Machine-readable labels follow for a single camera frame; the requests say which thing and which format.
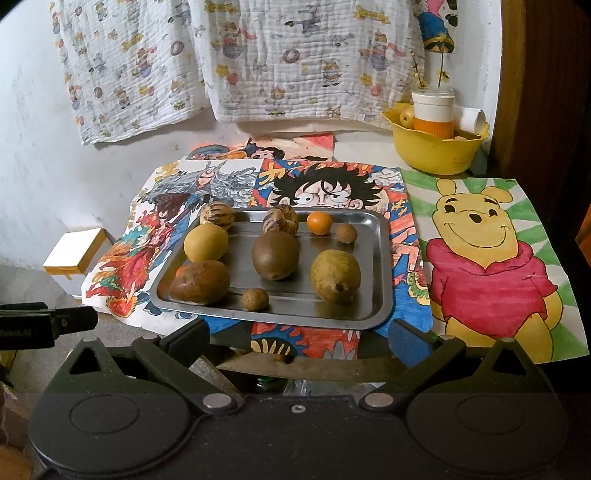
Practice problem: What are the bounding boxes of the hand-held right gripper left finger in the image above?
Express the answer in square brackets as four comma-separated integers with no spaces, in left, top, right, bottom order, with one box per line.
[48,318,236,414]

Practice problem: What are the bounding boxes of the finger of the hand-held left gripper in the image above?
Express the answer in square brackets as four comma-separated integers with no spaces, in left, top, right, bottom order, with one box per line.
[48,305,99,342]

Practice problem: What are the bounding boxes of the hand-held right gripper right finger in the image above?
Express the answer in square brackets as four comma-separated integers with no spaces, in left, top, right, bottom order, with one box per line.
[362,318,546,414]

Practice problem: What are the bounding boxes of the large brown fruit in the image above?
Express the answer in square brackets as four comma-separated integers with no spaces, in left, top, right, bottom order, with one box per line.
[168,260,232,305]

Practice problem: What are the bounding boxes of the round yellow pear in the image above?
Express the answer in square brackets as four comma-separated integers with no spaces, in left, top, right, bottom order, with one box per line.
[184,224,229,263]

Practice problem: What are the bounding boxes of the yellow-green pear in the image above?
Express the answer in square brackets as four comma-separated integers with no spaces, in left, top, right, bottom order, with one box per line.
[310,249,362,305]

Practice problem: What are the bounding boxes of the metal tray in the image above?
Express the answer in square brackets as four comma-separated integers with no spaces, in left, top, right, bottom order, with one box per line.
[151,208,395,330]

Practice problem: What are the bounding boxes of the brown kiwi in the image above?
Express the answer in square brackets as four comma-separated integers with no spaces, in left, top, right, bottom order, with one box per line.
[252,231,301,281]

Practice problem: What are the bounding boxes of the striped small melon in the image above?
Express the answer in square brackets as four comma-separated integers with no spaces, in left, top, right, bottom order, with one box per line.
[262,206,298,236]
[199,202,235,232]

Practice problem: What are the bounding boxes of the small white box yellow tape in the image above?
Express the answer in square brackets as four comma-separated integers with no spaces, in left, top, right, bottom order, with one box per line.
[44,227,109,298]

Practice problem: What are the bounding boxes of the yellow bear drawing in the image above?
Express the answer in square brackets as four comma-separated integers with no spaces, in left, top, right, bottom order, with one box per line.
[401,167,583,365]

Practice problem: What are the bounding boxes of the spiky hair character drawing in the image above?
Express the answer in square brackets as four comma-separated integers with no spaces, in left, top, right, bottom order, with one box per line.
[203,159,432,363]

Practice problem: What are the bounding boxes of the yellow plastic bowl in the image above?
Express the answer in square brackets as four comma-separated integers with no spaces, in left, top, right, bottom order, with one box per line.
[381,104,490,175]

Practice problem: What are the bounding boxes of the orange cloth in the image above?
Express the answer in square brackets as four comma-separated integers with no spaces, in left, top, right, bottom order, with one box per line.
[575,231,591,268]

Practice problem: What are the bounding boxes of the cartoon boys drawing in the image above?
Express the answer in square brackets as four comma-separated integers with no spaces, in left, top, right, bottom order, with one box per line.
[187,133,335,162]

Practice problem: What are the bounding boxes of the white and orange cup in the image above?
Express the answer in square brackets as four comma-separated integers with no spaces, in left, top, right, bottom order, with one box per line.
[411,85,457,139]

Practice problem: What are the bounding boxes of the white paper roll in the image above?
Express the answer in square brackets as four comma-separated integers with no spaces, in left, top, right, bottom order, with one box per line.
[455,106,489,134]

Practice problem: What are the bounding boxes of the narrow printed cartoon cloth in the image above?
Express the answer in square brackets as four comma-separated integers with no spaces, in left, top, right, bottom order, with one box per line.
[51,0,208,146]

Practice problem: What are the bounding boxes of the wooden door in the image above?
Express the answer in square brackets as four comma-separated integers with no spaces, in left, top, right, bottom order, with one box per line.
[499,0,591,278]

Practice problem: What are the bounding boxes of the twig with yellow flowers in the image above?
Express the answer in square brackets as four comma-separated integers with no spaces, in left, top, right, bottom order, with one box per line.
[409,48,451,90]

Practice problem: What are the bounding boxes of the wide printed cartoon cloth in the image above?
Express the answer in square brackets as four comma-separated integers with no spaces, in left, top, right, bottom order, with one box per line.
[187,0,428,125]

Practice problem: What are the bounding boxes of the cartoon wall poster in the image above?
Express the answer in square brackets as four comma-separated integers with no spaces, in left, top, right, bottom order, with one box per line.
[411,0,458,54]

